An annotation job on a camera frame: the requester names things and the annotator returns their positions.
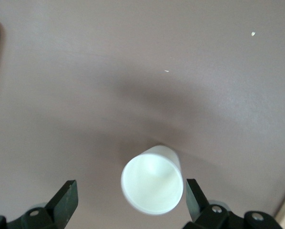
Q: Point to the brown table cover mat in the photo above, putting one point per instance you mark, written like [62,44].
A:
[142,47]

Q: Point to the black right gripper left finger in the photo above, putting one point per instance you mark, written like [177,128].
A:
[64,205]

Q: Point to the white plastic cup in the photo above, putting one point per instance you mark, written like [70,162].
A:
[152,183]

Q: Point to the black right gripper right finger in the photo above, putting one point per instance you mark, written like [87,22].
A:
[199,210]

